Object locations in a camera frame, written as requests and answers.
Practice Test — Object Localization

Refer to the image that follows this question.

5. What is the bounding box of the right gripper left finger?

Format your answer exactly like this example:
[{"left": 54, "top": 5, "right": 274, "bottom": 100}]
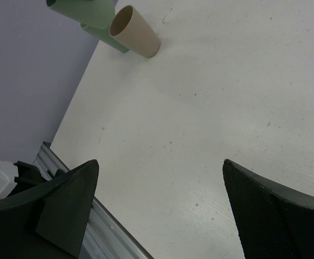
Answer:
[{"left": 0, "top": 160, "right": 99, "bottom": 258}]

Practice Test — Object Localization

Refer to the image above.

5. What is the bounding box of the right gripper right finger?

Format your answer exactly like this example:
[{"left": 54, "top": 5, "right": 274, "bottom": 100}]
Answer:
[{"left": 222, "top": 159, "right": 314, "bottom": 258}]

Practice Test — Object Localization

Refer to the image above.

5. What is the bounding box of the light green cup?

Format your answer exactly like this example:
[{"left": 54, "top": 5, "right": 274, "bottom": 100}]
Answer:
[{"left": 80, "top": 23, "right": 129, "bottom": 53}]

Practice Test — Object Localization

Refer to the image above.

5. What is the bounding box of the beige cup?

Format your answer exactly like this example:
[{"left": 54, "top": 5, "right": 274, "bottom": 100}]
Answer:
[{"left": 110, "top": 5, "right": 161, "bottom": 58}]

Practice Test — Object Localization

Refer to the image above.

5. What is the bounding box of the tall green cup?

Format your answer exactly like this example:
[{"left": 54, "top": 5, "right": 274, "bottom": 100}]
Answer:
[{"left": 46, "top": 0, "right": 115, "bottom": 29}]

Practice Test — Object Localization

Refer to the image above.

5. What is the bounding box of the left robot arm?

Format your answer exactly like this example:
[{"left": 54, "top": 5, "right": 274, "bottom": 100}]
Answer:
[{"left": 0, "top": 161, "right": 47, "bottom": 200}]

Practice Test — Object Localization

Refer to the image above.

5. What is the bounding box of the aluminium rail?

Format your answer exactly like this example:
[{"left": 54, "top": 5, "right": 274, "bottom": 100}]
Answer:
[{"left": 33, "top": 142, "right": 153, "bottom": 259}]

